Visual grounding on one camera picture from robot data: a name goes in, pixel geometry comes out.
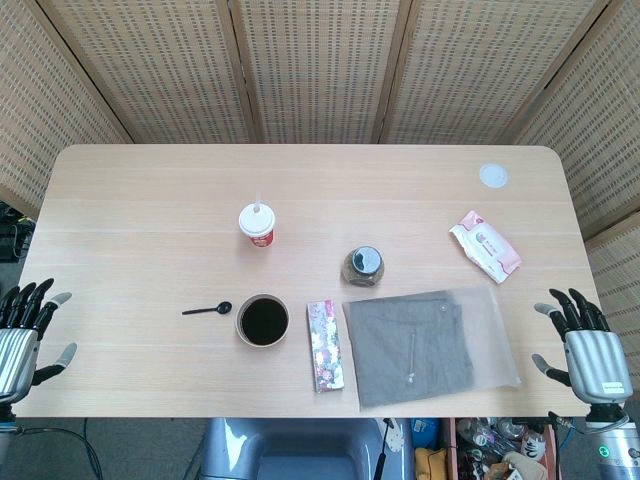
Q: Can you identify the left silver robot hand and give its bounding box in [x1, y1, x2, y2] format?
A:
[0, 277, 79, 405]

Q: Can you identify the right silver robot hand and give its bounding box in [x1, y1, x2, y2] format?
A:
[530, 287, 634, 406]

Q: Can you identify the black plastic spoon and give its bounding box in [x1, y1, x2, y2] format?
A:
[181, 300, 233, 317]

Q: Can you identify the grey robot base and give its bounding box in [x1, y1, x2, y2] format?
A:
[199, 417, 416, 480]

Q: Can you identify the paper cup of black coffee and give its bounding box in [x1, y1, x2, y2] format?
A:
[235, 293, 292, 349]

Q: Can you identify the glass jar with lid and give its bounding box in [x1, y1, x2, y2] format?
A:
[341, 244, 387, 289]

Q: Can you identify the woven folding screen panel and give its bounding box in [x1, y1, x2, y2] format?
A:
[584, 209, 640, 334]
[514, 0, 640, 241]
[0, 0, 132, 217]
[37, 0, 261, 146]
[227, 0, 416, 146]
[374, 0, 614, 146]

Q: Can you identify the black equipment beside table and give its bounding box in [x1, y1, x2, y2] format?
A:
[0, 199, 34, 264]

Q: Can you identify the red crate of clutter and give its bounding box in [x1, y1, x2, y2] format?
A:
[442, 417, 564, 480]

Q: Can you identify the pink wet wipes pack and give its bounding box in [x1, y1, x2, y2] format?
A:
[448, 210, 523, 285]

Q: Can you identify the blue container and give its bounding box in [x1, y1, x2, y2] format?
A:
[410, 417, 442, 451]

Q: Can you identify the grey garment in clear bag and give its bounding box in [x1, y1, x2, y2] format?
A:
[341, 282, 523, 413]

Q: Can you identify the yellow cloth bag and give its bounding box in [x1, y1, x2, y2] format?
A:
[414, 446, 450, 480]

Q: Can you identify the white round table grommet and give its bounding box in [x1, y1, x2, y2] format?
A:
[478, 163, 511, 189]

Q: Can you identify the floral patterned long box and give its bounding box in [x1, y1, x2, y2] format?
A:
[305, 298, 347, 394]

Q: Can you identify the red cup with white lid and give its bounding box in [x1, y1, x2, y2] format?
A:
[237, 202, 278, 250]

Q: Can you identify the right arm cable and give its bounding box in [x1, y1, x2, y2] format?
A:
[548, 410, 591, 437]

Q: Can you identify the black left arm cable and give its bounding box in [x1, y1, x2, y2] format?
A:
[12, 417, 104, 480]

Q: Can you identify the white perforated bracket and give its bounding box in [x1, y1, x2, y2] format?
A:
[383, 417, 407, 455]

